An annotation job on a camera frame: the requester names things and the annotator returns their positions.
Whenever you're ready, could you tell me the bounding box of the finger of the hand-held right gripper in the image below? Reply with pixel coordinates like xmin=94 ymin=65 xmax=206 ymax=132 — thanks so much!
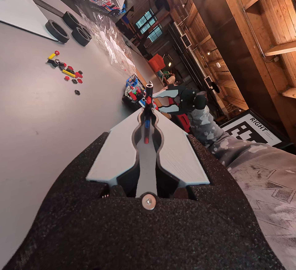
xmin=159 ymin=104 xmax=181 ymax=114
xmin=152 ymin=88 xmax=179 ymax=100

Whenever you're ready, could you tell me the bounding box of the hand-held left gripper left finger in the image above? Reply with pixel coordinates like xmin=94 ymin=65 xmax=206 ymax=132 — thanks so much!
xmin=86 ymin=108 xmax=145 ymax=197

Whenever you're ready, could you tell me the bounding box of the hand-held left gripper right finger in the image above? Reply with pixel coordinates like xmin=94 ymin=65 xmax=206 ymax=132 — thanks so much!
xmin=151 ymin=109 xmax=211 ymax=197

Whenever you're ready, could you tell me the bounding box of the black brick beam with pins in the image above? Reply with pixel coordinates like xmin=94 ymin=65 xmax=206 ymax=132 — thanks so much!
xmin=144 ymin=81 xmax=154 ymax=144

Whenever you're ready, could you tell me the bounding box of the toy brick race car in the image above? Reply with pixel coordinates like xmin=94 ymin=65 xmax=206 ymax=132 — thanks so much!
xmin=122 ymin=75 xmax=160 ymax=113

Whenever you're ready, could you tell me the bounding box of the person's right forearm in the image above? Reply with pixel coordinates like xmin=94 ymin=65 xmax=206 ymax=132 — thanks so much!
xmin=187 ymin=105 xmax=262 ymax=166

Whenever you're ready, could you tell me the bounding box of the grey desk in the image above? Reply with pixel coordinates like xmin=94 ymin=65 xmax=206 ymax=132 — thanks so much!
xmin=0 ymin=0 xmax=171 ymax=270

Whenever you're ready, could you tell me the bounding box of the orange plastic bin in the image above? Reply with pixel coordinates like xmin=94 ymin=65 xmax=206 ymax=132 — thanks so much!
xmin=148 ymin=54 xmax=167 ymax=70

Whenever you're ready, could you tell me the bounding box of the paned window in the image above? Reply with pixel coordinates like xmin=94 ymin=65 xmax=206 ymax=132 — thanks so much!
xmin=135 ymin=9 xmax=155 ymax=29
xmin=147 ymin=24 xmax=163 ymax=43

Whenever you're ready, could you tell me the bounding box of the black framed tag sign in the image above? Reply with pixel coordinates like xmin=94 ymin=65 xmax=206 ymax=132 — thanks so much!
xmin=218 ymin=109 xmax=292 ymax=148

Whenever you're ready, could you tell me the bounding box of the heap of clear plastic bags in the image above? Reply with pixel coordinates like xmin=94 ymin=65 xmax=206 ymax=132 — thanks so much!
xmin=76 ymin=5 xmax=139 ymax=76

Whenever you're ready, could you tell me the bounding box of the person's grey sweatshirt torso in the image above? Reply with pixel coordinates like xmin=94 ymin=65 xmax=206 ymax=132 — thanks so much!
xmin=217 ymin=143 xmax=296 ymax=270

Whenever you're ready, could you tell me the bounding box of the pile of small brick pieces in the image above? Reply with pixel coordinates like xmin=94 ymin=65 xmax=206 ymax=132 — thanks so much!
xmin=47 ymin=50 xmax=84 ymax=96

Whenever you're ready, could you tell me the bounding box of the wooden book stand white base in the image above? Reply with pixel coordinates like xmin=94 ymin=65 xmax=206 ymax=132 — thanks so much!
xmin=0 ymin=0 xmax=58 ymax=41

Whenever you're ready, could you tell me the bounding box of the red frame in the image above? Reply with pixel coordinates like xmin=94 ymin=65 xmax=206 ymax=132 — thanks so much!
xmin=169 ymin=97 xmax=192 ymax=134

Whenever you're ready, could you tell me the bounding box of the silver air duct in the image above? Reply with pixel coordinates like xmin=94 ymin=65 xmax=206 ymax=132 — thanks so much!
xmin=172 ymin=24 xmax=220 ymax=95

